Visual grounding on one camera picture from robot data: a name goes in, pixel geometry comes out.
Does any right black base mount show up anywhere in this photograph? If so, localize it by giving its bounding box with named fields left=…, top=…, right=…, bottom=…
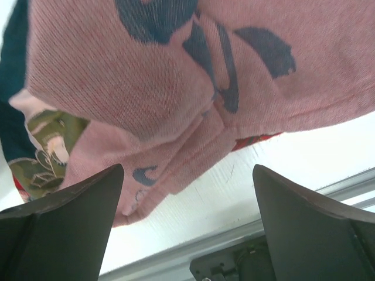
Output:
left=190, top=235, right=277, bottom=281

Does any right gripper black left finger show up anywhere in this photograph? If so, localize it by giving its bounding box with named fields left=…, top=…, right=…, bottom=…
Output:
left=1, top=165, right=124, bottom=280

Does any pink red patterned pillowcase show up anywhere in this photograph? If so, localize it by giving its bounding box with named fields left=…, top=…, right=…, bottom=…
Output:
left=1, top=1, right=374, bottom=226

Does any aluminium mounting rail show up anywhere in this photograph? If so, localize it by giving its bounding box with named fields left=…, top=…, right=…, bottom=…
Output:
left=98, top=168, right=374, bottom=280

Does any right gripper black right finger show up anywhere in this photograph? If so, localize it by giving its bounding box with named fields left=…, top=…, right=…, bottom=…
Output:
left=253, top=165, right=374, bottom=280

